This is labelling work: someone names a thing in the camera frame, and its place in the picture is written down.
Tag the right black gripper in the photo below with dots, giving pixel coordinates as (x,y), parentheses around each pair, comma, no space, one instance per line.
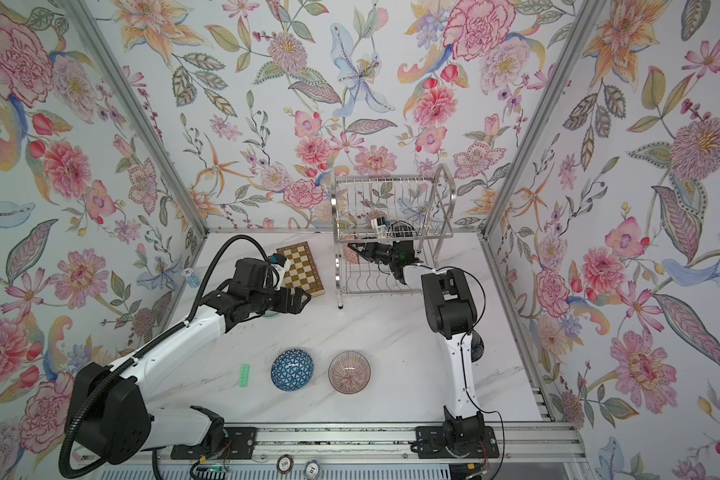
(371,252)

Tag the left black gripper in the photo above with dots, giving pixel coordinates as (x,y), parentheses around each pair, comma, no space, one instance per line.
(285,307)

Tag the pink striped bowl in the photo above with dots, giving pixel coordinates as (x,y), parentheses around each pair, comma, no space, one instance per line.
(349,372)

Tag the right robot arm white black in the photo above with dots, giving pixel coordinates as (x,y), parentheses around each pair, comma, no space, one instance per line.
(451,313)

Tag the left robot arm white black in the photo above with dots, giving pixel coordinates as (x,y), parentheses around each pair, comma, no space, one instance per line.
(110,418)

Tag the silver two-tier dish rack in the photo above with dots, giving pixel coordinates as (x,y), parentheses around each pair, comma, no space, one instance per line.
(419,208)

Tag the wooden folded chessboard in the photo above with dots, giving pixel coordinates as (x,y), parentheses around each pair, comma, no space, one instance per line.
(303,272)

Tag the small blue white object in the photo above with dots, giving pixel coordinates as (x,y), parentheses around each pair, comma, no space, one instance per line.
(192,279)

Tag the small green plastic block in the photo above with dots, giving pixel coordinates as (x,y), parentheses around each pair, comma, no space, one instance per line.
(244,376)

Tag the blue triangle patterned bowl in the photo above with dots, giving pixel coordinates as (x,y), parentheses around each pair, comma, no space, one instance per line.
(292,370)

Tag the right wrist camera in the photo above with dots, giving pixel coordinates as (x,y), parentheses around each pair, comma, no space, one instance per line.
(380,225)

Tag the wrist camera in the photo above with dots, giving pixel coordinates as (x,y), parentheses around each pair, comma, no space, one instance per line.
(380,225)
(281,265)

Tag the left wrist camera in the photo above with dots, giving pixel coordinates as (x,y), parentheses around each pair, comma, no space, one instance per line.
(281,265)

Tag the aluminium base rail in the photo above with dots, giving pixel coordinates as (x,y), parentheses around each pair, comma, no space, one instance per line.
(509,441)

